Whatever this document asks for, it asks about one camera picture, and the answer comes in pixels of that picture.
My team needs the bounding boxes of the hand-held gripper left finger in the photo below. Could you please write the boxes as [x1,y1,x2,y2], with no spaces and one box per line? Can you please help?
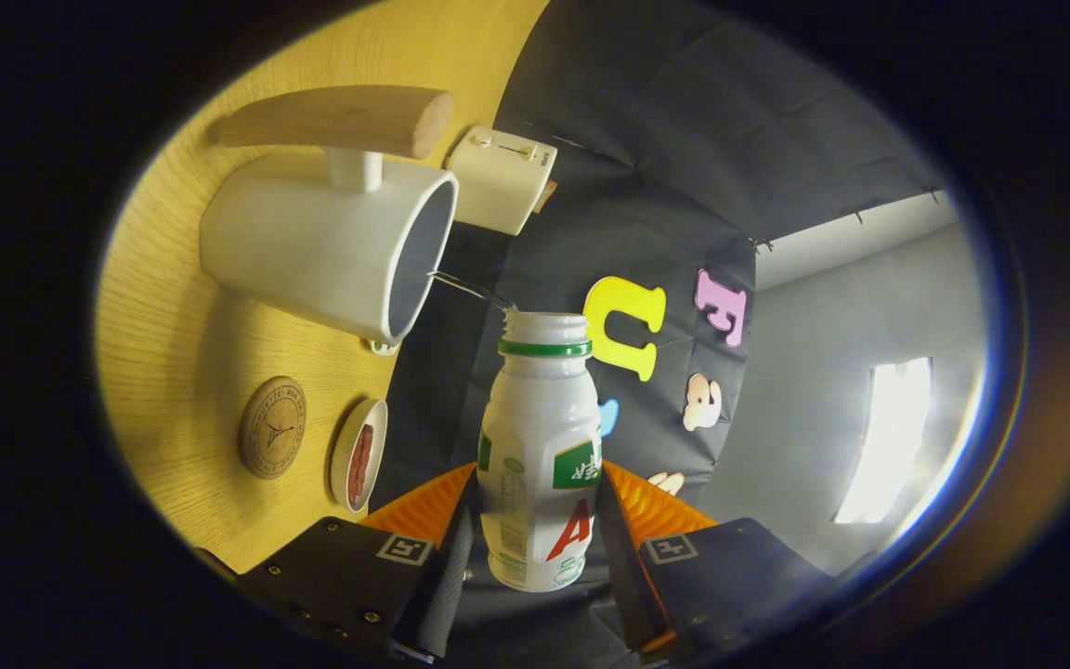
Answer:
[236,462,480,664]

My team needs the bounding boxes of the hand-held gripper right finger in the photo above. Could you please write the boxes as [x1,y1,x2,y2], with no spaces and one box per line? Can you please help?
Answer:
[595,460,838,663]

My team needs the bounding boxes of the white juice bottle green label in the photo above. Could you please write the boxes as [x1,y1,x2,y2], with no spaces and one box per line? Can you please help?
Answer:
[476,310,605,593]

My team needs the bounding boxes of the round cork coaster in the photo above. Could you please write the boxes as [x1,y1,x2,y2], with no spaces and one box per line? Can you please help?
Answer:
[238,375,307,480]

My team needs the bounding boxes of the thin juice stream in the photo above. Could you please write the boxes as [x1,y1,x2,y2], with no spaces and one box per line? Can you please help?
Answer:
[428,270,515,309]

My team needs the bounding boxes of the white cup with wooden handle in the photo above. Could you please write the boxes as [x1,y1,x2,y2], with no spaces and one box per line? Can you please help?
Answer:
[200,85,460,347]

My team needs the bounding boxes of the reddish meat slice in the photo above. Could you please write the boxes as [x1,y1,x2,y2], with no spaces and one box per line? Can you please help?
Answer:
[347,424,375,507]

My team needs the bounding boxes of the white round plate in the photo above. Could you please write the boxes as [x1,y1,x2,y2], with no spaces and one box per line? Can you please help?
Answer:
[329,399,389,514]

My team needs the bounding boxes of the bright ceiling light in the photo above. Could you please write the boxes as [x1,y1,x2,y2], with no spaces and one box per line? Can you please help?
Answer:
[832,358,935,526]

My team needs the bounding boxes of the wooden table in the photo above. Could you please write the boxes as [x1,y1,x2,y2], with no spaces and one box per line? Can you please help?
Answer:
[97,0,550,575]

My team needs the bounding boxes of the white toaster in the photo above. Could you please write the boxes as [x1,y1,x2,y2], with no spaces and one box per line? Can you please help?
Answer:
[445,125,559,237]

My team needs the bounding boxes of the black backdrop cloth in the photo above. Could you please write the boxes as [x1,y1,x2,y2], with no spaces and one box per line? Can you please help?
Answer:
[368,0,949,669]

